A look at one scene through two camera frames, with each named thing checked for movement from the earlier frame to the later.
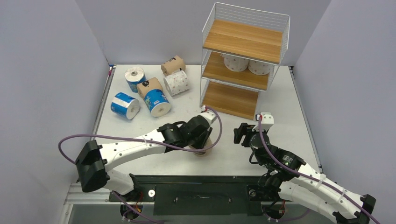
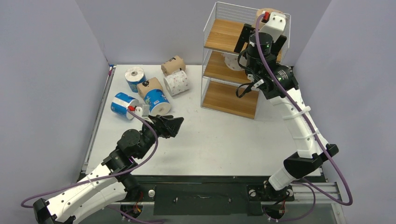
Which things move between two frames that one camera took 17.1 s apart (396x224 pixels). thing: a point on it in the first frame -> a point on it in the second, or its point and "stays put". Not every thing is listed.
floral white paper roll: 235,64 stays put
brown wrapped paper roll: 152,83 stays put
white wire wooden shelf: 242,49 stays put
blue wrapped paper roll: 125,105 stays put
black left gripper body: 198,143 -> 161,131
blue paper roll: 157,102 stays put
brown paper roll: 208,144 -> 260,11
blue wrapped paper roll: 134,76 stays put
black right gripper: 245,135 -> 243,38
